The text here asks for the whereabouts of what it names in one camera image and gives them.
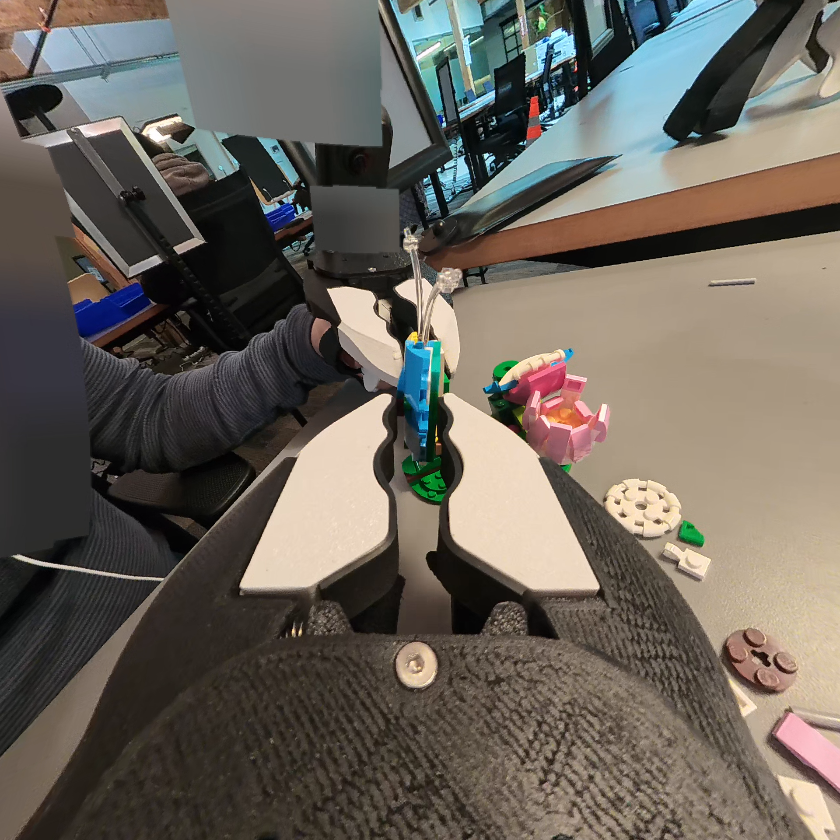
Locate grey framed monitor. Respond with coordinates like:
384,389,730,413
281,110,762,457
46,117,207,280

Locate idle hand-held gripper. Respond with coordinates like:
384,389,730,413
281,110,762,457
663,0,840,142

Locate white cord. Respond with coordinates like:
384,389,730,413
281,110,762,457
10,553,166,583

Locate person's torso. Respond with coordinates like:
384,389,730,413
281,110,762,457
0,489,188,756

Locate group of white lego pieces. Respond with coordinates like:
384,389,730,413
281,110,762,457
661,541,837,840

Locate black monitor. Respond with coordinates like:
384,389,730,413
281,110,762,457
222,134,293,204

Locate white round lego plate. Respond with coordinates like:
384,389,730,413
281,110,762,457
602,478,683,539

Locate brown round lego plate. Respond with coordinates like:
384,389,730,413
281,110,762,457
723,626,799,693

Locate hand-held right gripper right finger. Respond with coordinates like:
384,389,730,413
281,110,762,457
437,392,602,599

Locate person's left hand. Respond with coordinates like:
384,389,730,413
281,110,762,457
308,314,385,395

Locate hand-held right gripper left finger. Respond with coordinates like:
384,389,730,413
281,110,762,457
238,392,401,598

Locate grey framed board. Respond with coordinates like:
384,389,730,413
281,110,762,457
377,0,455,191

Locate lego flower butterfly model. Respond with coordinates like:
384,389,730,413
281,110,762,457
400,228,613,505

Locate blue lego butterfly wing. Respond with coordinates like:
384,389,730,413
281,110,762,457
397,331,447,467

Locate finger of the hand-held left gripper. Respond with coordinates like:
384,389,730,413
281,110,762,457
325,285,406,393
392,277,462,380

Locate pink lego plate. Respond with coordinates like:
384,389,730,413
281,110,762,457
771,712,840,791

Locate black desk cable flap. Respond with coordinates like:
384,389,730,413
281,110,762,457
420,154,622,256

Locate person's left forearm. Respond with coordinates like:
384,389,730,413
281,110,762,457
82,304,339,475

